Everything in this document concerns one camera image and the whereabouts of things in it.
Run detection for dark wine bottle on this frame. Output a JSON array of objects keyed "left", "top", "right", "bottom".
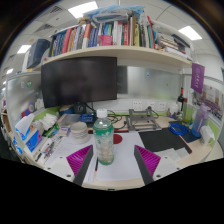
[{"left": 177, "top": 87, "right": 186, "bottom": 114}]

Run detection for black cable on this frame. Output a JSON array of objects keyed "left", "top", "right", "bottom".
[{"left": 107, "top": 111, "right": 129, "bottom": 132}]

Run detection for black computer monitor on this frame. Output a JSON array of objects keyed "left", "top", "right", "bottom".
[{"left": 40, "top": 56, "right": 118, "bottom": 115}]

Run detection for purple water bottle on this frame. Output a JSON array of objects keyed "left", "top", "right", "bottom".
[{"left": 191, "top": 103, "right": 210, "bottom": 138}]

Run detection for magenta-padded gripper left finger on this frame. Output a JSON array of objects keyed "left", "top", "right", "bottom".
[{"left": 44, "top": 144, "right": 95, "bottom": 187}]

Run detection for ceiling lights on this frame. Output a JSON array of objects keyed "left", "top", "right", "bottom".
[{"left": 4, "top": 0, "right": 203, "bottom": 76}]

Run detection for purple hanging banner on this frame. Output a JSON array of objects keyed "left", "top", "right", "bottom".
[{"left": 190, "top": 62, "right": 206, "bottom": 94}]

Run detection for coiled blue cable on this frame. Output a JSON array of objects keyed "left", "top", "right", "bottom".
[{"left": 168, "top": 122, "right": 189, "bottom": 136}]

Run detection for black desk mat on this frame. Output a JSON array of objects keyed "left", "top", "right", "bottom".
[{"left": 138, "top": 128, "right": 193, "bottom": 155}]

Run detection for blue and white tissue box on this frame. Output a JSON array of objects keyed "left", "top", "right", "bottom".
[{"left": 13, "top": 113, "right": 44, "bottom": 154}]

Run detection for white paper with writing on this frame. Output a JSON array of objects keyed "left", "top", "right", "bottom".
[{"left": 44, "top": 133, "right": 96, "bottom": 166}]

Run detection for flat round red coaster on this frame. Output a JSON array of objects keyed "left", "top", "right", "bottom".
[{"left": 113, "top": 133, "right": 124, "bottom": 145}]

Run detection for white tissue stack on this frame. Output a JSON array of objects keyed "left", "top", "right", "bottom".
[{"left": 39, "top": 113, "right": 58, "bottom": 131}]

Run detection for green-labelled clear drink bottle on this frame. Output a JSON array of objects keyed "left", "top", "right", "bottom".
[{"left": 92, "top": 108, "right": 115, "bottom": 166}]

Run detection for grey metal laptop stand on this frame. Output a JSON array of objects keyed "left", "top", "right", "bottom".
[{"left": 126, "top": 107, "right": 162, "bottom": 132}]

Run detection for dark blue storage box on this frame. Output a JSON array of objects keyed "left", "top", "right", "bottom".
[{"left": 26, "top": 38, "right": 52, "bottom": 69}]

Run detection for white wall socket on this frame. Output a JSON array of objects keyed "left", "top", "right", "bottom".
[
  {"left": 156, "top": 101, "right": 167, "bottom": 112},
  {"left": 146, "top": 101, "right": 157, "bottom": 111},
  {"left": 132, "top": 100, "right": 144, "bottom": 112}
]

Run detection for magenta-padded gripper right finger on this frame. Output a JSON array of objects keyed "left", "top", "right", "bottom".
[{"left": 133, "top": 144, "right": 183, "bottom": 186}]

